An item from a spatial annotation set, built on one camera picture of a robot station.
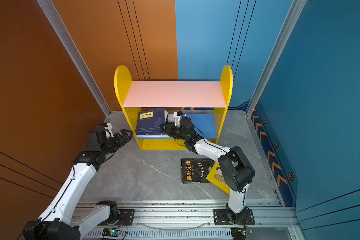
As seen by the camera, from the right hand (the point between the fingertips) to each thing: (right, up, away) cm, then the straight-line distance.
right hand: (158, 127), depth 81 cm
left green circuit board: (-20, -50, -11) cm, 55 cm away
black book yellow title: (+21, -26, +7) cm, 34 cm away
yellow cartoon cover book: (+32, -29, +3) cm, 43 cm away
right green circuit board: (+41, -51, -11) cm, 66 cm away
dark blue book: (-7, +3, +5) cm, 9 cm away
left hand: (-15, -4, -3) cm, 16 cm away
